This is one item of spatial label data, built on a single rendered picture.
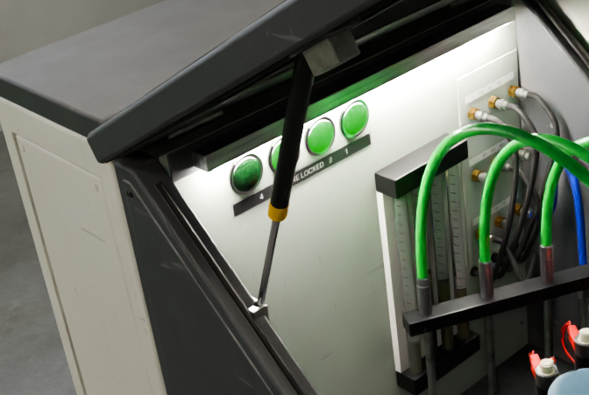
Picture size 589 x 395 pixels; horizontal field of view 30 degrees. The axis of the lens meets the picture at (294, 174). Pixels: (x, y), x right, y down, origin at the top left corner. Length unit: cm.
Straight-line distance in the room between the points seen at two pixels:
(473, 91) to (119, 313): 58
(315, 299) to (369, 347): 15
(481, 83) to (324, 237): 33
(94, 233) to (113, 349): 19
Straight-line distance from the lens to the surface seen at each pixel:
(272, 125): 128
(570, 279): 157
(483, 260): 149
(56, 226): 146
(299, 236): 140
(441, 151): 133
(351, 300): 152
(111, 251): 134
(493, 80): 160
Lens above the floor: 197
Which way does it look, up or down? 27 degrees down
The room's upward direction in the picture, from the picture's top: 8 degrees counter-clockwise
